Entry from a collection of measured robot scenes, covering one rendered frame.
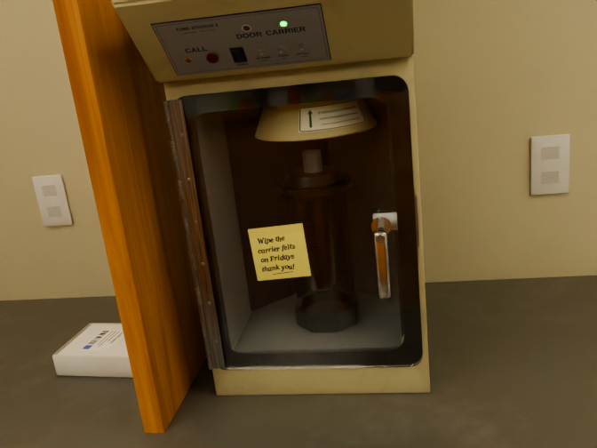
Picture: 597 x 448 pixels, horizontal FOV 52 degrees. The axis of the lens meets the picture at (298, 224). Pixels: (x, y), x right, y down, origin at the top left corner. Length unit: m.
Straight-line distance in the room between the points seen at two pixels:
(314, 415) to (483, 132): 0.64
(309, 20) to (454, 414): 0.54
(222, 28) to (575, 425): 0.65
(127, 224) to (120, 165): 0.07
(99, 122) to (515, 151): 0.80
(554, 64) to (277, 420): 0.80
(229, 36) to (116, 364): 0.59
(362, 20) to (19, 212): 1.01
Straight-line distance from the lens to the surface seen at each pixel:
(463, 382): 0.95
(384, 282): 0.78
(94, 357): 1.09
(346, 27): 0.71
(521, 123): 1.25
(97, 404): 1.03
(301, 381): 0.93
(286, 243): 0.82
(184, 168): 0.83
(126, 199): 0.81
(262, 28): 0.72
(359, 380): 0.92
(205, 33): 0.73
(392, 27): 0.72
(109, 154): 0.78
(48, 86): 1.40
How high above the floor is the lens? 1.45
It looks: 17 degrees down
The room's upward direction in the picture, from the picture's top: 6 degrees counter-clockwise
